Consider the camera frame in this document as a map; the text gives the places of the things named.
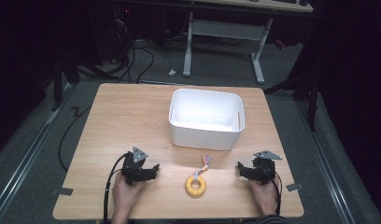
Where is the metal floor rail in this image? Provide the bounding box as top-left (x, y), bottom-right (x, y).
top-left (0, 81), bottom-right (75, 220)
top-left (294, 96), bottom-right (358, 224)

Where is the hand-held gripper black cable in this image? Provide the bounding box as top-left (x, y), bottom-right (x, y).
top-left (102, 152), bottom-right (130, 224)
top-left (262, 167), bottom-right (283, 217)

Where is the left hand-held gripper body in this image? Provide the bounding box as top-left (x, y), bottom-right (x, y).
top-left (120, 146), bottom-right (149, 187)

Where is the person's right hand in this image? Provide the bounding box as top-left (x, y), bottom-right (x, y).
top-left (248, 175), bottom-right (280, 217)

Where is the black cable on floor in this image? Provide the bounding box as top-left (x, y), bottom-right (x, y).
top-left (57, 105), bottom-right (93, 173)

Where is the bundle of black cables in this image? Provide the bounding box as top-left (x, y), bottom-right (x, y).
top-left (112, 12), bottom-right (156, 85)

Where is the black metal stand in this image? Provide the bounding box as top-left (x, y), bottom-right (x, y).
top-left (262, 66), bottom-right (324, 133)
top-left (49, 52), bottom-right (118, 112)

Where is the grey tape piece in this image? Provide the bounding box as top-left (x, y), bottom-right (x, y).
top-left (285, 182), bottom-right (304, 192)
top-left (49, 186), bottom-right (75, 197)

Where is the yellow ring rope toy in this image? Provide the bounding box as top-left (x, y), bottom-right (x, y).
top-left (184, 154), bottom-right (213, 199)

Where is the wooden desk with white legs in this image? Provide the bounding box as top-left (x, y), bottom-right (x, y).
top-left (182, 0), bottom-right (315, 85)

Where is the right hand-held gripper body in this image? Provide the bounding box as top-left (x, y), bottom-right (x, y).
top-left (249, 150), bottom-right (283, 187)

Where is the left hand-held gripper black cable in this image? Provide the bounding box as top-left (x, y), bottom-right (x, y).
top-left (102, 152), bottom-right (130, 224)

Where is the person's left hand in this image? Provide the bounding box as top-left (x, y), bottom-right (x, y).
top-left (111, 172), bottom-right (147, 218)

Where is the white plastic bin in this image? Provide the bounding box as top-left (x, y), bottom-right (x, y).
top-left (168, 88), bottom-right (246, 152)

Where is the right hand-held gripper black cable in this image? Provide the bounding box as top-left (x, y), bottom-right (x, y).
top-left (262, 167), bottom-right (283, 217)

